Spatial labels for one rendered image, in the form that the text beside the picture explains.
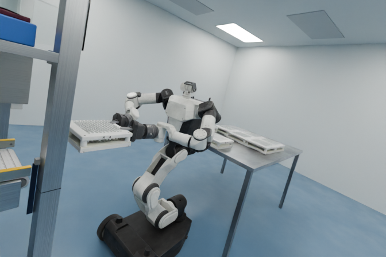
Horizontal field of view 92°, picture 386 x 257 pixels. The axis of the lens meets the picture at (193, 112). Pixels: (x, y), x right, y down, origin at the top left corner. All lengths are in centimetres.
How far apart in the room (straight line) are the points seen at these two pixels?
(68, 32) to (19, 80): 35
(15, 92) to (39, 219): 48
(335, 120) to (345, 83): 77
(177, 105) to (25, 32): 88
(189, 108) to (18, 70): 88
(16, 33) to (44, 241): 73
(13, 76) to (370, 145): 481
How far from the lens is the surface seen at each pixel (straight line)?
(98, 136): 94
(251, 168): 155
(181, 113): 133
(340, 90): 489
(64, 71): 74
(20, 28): 85
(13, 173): 88
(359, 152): 476
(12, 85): 100
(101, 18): 443
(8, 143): 112
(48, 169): 83
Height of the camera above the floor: 136
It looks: 8 degrees down
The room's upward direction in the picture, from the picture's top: 13 degrees clockwise
